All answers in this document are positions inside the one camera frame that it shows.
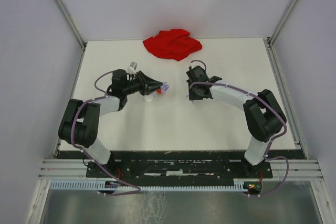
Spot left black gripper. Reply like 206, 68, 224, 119
123, 70, 163, 96

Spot white earbud charging case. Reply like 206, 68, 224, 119
144, 95, 154, 103

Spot purple earbud charging case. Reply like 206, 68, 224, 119
160, 82, 170, 94

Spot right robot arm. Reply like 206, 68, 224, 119
186, 66, 288, 177

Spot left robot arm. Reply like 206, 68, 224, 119
58, 69, 166, 177

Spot red crumpled cloth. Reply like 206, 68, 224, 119
143, 28, 203, 61

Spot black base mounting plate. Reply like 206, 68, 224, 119
56, 150, 306, 186

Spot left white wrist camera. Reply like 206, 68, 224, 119
128, 62, 137, 74

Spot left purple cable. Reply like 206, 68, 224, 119
72, 70, 142, 197

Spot white slotted cable duct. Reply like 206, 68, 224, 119
49, 179, 250, 193

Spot aluminium front frame rail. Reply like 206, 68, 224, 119
38, 159, 324, 182

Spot left aluminium frame post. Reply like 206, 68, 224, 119
53, 0, 87, 49

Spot aluminium frame post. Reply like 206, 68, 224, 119
267, 0, 300, 47
53, 0, 87, 49

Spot right aluminium frame post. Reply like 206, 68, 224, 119
267, 0, 300, 47

